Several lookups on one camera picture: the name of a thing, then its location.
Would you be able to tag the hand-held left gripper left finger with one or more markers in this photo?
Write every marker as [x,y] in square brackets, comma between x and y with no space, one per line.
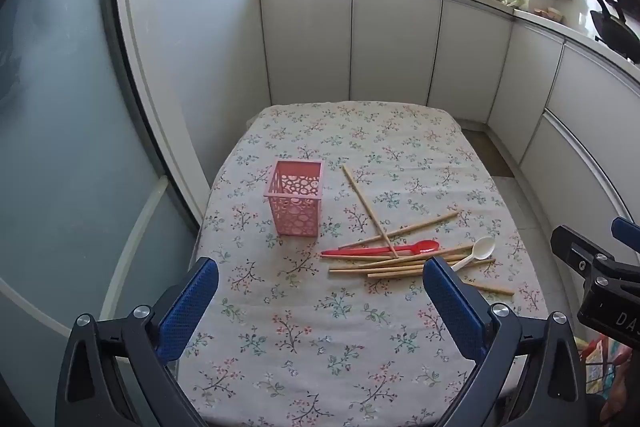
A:
[190,302]

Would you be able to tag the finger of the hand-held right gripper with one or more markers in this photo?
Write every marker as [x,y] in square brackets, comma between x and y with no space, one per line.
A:
[627,232]
[575,249]

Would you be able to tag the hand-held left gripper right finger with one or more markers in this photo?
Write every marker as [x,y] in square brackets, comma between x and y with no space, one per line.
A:
[450,307]

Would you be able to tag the red plastic spoon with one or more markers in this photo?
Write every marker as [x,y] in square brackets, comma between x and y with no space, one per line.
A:
[420,247]

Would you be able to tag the white plastic spoon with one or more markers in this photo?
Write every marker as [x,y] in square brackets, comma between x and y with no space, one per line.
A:
[484,248]

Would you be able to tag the pile of wooden chopsticks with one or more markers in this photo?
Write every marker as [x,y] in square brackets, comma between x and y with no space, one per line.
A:
[370,210]

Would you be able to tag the pink perforated plastic basket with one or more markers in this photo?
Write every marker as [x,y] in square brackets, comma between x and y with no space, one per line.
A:
[295,217]

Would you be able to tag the colourful printed bag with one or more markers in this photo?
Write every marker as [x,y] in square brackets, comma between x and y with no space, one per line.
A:
[595,367]

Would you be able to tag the floral tablecloth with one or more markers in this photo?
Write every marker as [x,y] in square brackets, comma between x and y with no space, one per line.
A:
[350,322]

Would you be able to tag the black wok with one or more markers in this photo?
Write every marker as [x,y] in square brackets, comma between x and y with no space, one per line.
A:
[615,32]

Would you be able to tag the frosted glass sliding door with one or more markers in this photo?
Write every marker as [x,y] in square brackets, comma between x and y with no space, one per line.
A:
[75,132]

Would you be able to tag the pink dish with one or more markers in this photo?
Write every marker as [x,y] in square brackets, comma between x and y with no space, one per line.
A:
[549,13]

